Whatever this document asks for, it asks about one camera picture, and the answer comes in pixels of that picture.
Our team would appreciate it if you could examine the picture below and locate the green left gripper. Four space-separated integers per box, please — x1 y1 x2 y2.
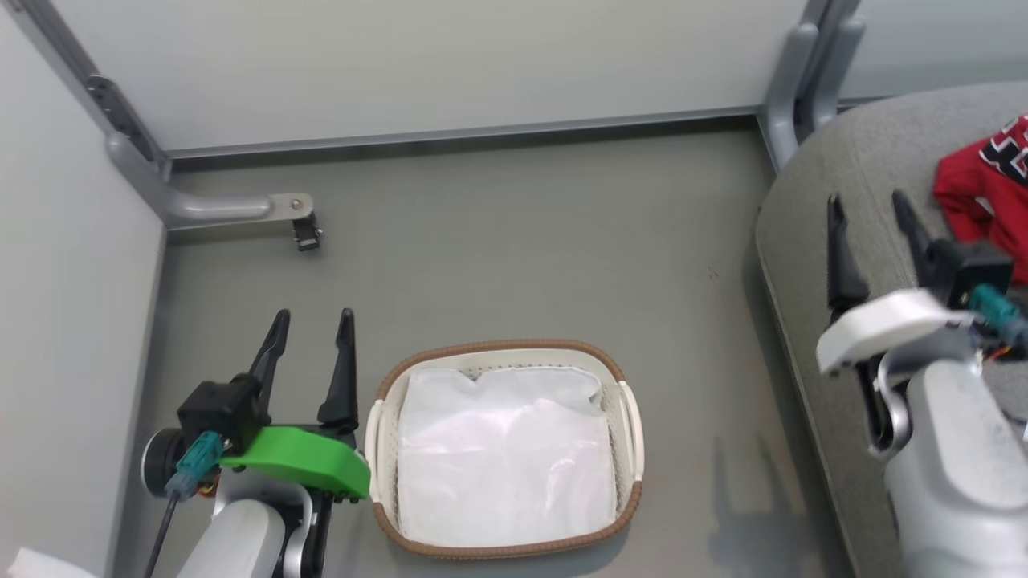
217 307 372 578

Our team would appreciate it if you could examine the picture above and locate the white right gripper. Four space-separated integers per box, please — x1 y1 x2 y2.
814 189 979 452

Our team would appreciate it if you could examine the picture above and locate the red basketball jersey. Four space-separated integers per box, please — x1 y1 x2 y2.
932 113 1028 287

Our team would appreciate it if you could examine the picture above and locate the grey fabric sofa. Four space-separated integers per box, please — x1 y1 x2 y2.
754 80 1028 578

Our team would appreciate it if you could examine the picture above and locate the white laundry basket brown rim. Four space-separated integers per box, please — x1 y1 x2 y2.
365 338 646 561

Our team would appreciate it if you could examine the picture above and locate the black caster wheel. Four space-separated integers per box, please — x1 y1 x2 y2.
291 210 323 252

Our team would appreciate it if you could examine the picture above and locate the grey partition foot with caster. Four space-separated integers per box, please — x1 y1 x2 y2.
106 132 315 229

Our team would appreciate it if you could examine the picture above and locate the white mesh basket liner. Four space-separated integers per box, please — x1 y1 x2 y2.
397 364 621 548

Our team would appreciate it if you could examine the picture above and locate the grey partition bottom rail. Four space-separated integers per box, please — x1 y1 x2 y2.
164 104 762 160
103 229 168 578

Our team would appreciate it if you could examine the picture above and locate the grey partition post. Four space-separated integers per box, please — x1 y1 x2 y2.
799 0 860 37
0 0 171 181

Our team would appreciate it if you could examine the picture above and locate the black post hinge bracket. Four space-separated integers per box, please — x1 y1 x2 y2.
87 75 157 165

